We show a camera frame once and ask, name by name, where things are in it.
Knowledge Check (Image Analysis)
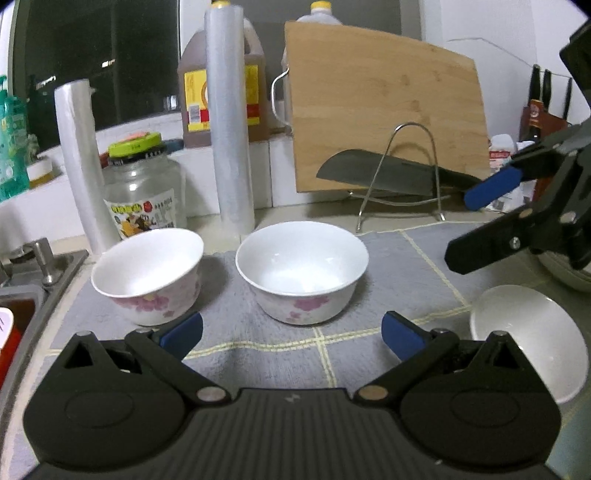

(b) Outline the grey checked mat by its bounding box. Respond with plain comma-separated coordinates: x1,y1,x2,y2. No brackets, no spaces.
51,222,555,407

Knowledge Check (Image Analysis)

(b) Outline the white plastic bag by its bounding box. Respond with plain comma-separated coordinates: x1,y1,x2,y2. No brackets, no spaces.
485,182,527,214

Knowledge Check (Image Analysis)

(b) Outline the wooden cutting board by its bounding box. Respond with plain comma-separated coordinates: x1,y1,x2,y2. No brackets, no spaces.
283,21,491,193

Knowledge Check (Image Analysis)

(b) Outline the steel sink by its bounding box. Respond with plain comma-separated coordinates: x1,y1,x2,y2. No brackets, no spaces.
0,249,90,416

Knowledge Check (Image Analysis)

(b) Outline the dark window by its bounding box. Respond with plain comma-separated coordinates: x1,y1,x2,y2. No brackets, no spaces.
9,0,181,153

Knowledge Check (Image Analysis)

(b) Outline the brown oil jug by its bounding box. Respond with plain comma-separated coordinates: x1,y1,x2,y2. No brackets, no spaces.
178,0,270,148

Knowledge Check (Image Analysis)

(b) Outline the clear oil jug yellow cap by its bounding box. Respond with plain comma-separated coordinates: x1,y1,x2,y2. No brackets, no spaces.
271,0,345,134

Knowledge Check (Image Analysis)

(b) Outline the black-handled cleaver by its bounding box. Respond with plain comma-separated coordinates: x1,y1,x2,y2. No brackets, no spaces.
316,148,483,197

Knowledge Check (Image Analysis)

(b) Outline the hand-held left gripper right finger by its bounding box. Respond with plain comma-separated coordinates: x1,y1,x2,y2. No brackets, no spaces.
355,311,529,407

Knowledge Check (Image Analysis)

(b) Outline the dark soy sauce bottle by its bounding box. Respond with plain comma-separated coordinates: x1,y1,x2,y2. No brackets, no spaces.
526,99,544,144

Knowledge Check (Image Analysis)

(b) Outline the short plastic bag roll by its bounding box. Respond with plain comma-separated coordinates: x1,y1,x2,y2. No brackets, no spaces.
54,79,121,256

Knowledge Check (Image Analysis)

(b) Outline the brown knife block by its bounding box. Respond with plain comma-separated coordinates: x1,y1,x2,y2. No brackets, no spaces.
519,104,583,141

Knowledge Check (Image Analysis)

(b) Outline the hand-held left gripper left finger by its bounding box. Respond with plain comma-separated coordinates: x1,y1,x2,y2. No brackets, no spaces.
55,311,230,407

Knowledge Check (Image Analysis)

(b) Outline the green detergent bottle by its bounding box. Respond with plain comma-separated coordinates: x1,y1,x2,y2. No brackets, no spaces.
0,76,31,202

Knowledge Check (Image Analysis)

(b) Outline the white bowl with pink flowers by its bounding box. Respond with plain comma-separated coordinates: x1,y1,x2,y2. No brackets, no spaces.
469,285,585,407
235,221,369,325
91,227,205,328

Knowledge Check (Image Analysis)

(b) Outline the metal wire rack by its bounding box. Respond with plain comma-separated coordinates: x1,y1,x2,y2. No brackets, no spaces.
355,122,451,234

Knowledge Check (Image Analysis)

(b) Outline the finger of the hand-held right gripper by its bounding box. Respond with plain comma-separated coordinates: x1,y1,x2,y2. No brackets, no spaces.
445,152,591,275
464,124,591,210

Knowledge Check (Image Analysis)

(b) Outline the glass jar with green lid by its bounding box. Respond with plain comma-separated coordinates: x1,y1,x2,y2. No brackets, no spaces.
102,131,188,241

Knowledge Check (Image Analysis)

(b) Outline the tall plastic wrap roll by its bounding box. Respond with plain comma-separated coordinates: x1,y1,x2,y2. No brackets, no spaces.
204,4,256,244

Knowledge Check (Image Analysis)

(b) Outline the red and pink basin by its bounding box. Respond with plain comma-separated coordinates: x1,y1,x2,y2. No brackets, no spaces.
0,302,24,391

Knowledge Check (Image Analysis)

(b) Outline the metal sink knob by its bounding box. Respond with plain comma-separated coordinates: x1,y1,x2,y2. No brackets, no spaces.
31,237,62,288

